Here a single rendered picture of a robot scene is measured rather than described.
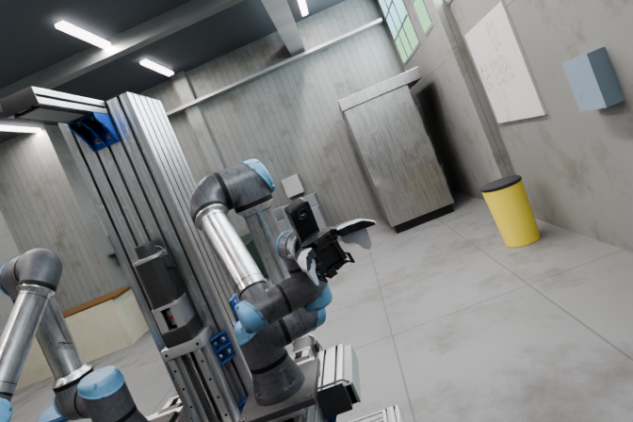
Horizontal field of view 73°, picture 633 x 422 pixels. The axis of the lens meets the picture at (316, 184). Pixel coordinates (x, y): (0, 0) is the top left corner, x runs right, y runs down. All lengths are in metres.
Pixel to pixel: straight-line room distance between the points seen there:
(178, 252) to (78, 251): 8.80
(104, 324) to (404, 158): 5.61
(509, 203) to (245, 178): 3.80
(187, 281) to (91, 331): 6.92
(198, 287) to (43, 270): 0.43
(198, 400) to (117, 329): 6.64
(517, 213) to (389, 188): 2.81
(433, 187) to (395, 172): 0.67
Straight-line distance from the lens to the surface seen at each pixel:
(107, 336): 8.24
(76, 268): 10.33
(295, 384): 1.31
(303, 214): 0.83
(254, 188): 1.22
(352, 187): 9.12
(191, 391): 1.51
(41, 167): 10.41
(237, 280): 1.04
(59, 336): 1.59
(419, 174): 7.16
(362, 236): 0.82
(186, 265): 1.44
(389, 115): 7.11
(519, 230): 4.85
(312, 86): 9.21
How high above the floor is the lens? 1.60
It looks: 3 degrees down
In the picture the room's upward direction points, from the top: 23 degrees counter-clockwise
